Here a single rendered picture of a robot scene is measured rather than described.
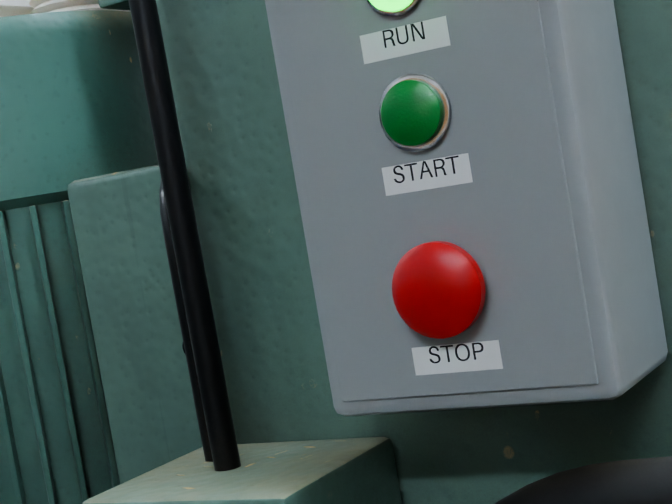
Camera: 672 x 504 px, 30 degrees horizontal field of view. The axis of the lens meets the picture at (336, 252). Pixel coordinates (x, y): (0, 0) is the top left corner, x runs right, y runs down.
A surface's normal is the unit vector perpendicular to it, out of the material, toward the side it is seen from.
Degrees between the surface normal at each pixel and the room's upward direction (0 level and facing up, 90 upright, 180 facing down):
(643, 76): 90
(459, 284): 89
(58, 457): 90
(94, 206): 90
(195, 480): 0
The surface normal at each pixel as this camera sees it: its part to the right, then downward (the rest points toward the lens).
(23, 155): 0.21, 0.02
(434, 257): -0.47, -0.03
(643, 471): -0.39, -0.79
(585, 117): 0.86, -0.12
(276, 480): -0.17, -0.98
